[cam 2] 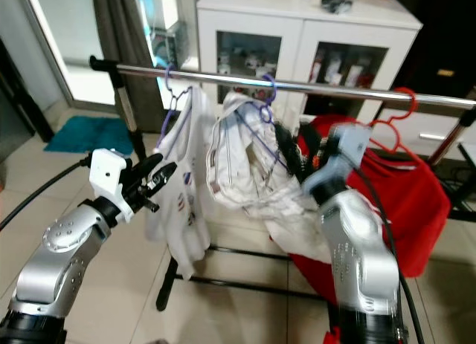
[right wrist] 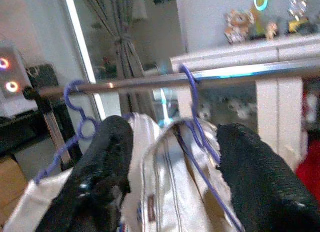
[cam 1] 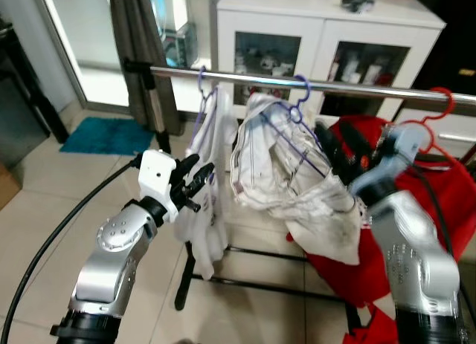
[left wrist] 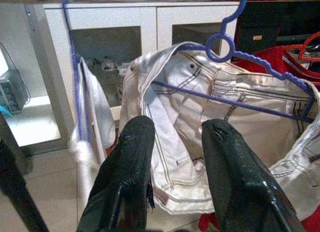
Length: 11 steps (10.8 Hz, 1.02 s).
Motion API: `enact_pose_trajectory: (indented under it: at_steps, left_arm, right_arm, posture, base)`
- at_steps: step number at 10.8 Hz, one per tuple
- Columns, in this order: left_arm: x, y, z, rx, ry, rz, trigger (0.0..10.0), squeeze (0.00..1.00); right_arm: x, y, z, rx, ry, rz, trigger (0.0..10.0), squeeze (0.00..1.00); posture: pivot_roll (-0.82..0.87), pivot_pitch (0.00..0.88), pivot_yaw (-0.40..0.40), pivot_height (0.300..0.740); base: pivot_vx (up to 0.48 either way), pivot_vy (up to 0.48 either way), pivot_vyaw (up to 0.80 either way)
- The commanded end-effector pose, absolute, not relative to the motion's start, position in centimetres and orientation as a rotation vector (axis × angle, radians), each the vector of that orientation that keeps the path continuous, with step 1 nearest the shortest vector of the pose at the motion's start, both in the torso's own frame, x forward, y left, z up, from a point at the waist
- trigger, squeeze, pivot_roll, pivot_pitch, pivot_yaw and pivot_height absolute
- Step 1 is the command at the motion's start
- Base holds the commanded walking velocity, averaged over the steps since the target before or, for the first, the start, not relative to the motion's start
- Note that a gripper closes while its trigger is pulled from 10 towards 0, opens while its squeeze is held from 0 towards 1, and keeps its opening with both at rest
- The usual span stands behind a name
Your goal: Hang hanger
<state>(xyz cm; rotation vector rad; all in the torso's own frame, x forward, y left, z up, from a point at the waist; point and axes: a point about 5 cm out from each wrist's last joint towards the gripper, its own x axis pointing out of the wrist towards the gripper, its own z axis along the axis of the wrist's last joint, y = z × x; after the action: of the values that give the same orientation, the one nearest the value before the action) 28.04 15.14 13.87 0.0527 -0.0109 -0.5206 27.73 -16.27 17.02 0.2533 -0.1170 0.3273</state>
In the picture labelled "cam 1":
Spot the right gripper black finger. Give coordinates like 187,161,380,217
341,121,373,163
314,121,352,185

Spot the red plastic hanger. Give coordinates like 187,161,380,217
393,86,476,166

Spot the white T-shirt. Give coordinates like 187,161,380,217
175,88,239,282

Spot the cream white jacket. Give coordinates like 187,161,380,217
231,91,365,267

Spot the teal floor mat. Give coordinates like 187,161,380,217
59,117,157,155

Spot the red garment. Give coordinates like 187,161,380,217
286,115,476,308

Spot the metal clothes rack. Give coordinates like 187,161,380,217
123,58,476,334

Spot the white glass door cabinet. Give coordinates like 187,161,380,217
216,0,476,155

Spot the small black device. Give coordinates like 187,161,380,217
342,0,376,14

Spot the grey curtain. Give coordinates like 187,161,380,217
108,0,183,137

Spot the red cloth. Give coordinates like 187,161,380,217
342,303,399,344

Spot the white framed glass door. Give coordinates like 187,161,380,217
33,0,220,114

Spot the black shelf unit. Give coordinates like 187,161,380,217
0,21,71,170

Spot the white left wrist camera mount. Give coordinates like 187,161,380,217
138,149,179,204

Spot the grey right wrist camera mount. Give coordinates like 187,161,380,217
376,125,432,174

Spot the purple wire hanger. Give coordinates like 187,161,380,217
186,65,222,155
257,74,332,180

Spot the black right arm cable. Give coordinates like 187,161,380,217
405,158,476,344

